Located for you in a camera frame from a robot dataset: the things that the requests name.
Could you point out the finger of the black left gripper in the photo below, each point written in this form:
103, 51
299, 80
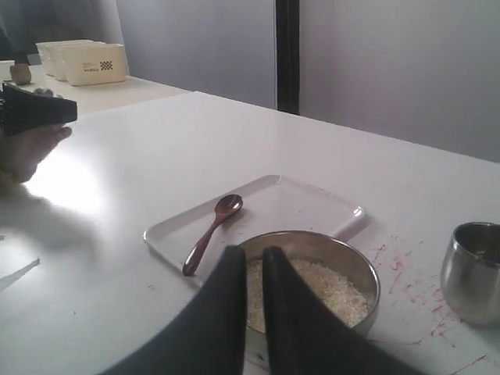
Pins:
25, 110

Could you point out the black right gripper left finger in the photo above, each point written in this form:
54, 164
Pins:
208, 335

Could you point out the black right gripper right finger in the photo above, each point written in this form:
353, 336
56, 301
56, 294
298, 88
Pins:
304, 337

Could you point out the brown wooden spoon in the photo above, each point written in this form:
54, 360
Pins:
224, 209

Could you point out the steel bowl of rice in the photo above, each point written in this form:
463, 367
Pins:
342, 278

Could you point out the small steel cup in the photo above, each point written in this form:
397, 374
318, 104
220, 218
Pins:
470, 273

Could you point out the rear cream storage basket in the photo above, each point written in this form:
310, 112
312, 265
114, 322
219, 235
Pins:
43, 54

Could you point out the cream storage basket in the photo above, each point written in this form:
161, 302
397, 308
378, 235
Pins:
94, 63
56, 59
43, 54

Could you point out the middle cream storage basket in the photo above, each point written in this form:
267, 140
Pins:
56, 59

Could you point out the front cream storage basket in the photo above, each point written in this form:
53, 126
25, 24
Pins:
94, 63

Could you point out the white rectangular plastic tray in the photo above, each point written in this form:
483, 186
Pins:
271, 203

